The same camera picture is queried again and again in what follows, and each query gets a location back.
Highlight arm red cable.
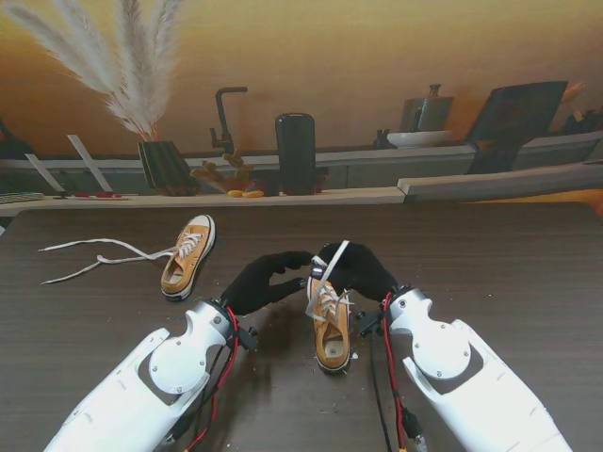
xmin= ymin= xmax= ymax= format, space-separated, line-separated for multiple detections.
xmin=186 ymin=305 xmax=239 ymax=452
xmin=381 ymin=291 xmax=414 ymax=452

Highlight right robot hand black glove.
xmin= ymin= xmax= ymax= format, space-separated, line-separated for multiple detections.
xmin=310 ymin=242 xmax=399 ymax=302

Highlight left arm red cable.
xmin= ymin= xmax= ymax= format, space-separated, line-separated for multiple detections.
xmin=186 ymin=305 xmax=239 ymax=452

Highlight right arm red cable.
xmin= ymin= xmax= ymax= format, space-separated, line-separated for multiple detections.
xmin=381 ymin=291 xmax=414 ymax=452

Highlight yellow canvas sneaker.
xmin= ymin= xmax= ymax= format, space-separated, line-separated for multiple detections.
xmin=305 ymin=277 xmax=352 ymax=377
xmin=159 ymin=214 xmax=218 ymax=302

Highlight left robot hand black glove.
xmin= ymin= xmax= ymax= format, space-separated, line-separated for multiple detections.
xmin=220 ymin=250 xmax=315 ymax=316

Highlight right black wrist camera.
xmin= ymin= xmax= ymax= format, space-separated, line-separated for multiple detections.
xmin=357 ymin=310 xmax=383 ymax=338

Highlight printed kitchen backdrop banner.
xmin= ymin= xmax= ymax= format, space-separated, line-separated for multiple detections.
xmin=0 ymin=0 xmax=603 ymax=218

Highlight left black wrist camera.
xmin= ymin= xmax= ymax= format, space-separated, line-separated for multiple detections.
xmin=237 ymin=324 xmax=259 ymax=352

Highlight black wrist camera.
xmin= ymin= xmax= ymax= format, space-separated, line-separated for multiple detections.
xmin=357 ymin=310 xmax=383 ymax=338
xmin=237 ymin=324 xmax=259 ymax=352

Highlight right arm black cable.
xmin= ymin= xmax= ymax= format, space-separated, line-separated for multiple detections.
xmin=367 ymin=329 xmax=392 ymax=452

